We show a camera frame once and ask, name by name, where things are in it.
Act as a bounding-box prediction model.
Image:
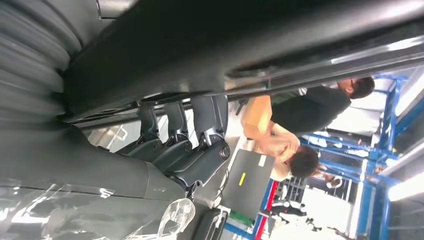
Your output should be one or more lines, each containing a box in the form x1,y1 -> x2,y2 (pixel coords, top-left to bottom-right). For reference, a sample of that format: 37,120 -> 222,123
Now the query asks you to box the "stainless steel workbench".
81,99 -> 248,213

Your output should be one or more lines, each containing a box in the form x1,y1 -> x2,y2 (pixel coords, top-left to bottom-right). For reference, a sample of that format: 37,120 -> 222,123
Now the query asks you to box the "blue metal shelf rack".
299,73 -> 424,240

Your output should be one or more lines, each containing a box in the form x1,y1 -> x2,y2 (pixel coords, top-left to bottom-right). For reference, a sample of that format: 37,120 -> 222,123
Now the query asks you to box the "grey laptop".
221,149 -> 276,221

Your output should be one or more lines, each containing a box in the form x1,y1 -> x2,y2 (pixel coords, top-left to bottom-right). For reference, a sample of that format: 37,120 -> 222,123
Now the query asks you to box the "person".
269,76 -> 376,137
240,95 -> 321,182

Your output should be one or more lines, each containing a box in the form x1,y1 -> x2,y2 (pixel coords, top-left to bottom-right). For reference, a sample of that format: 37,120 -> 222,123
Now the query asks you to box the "black humanoid robot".
269,198 -> 322,233

